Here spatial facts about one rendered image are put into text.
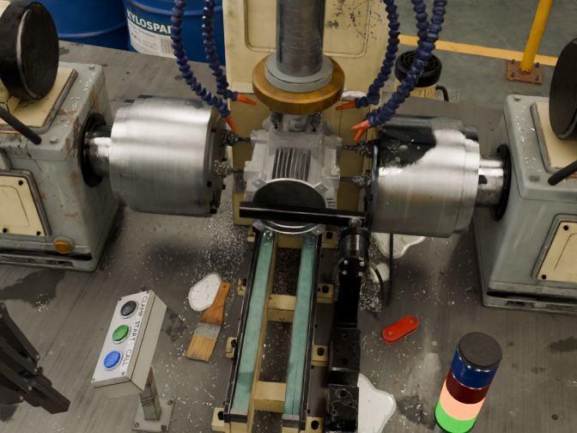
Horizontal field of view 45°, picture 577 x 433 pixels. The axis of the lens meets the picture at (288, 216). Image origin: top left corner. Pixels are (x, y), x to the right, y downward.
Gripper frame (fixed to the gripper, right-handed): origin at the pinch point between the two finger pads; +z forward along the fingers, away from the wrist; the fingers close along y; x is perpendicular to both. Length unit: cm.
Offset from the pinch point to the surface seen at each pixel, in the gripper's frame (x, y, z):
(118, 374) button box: -1.9, 9.2, 10.3
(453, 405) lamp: -48, 8, 31
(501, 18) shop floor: -58, 319, 161
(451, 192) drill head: -50, 53, 32
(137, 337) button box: -3.4, 15.8, 10.5
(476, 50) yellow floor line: -43, 284, 152
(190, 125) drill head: -7, 60, 4
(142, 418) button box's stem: 11.9, 15.8, 33.3
